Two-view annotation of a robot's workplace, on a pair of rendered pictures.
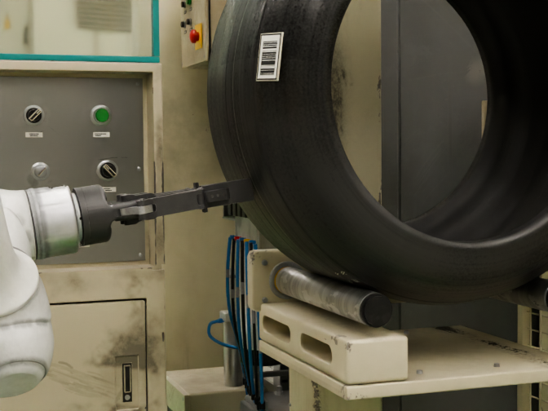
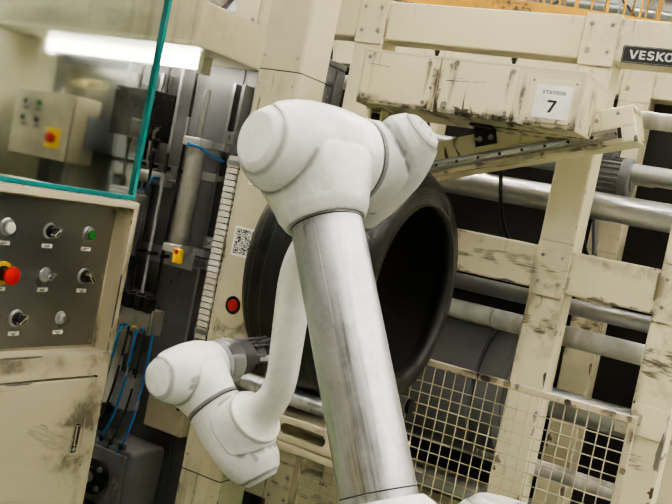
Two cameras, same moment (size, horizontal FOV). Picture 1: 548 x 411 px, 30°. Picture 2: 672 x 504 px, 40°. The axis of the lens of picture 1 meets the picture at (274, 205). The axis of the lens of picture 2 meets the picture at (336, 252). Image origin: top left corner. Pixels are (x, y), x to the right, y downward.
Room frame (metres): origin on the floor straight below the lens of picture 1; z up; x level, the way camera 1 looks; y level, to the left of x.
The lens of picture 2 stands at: (-0.14, 1.32, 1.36)
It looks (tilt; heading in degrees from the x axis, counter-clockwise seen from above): 3 degrees down; 319
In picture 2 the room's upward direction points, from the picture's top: 11 degrees clockwise
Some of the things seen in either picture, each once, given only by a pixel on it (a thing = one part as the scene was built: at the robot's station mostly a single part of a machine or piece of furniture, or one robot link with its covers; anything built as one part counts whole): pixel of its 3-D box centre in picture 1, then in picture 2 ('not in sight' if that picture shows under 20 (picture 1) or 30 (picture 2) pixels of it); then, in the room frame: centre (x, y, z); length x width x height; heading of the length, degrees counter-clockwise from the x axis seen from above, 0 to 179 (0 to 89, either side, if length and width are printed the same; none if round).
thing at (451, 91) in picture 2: not in sight; (480, 97); (1.50, -0.53, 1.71); 0.61 x 0.25 x 0.15; 19
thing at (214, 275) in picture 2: not in sight; (224, 248); (1.83, -0.05, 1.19); 0.05 x 0.04 x 0.48; 109
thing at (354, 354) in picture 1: (325, 337); (287, 423); (1.48, -0.07, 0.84); 0.36 x 0.09 x 0.06; 19
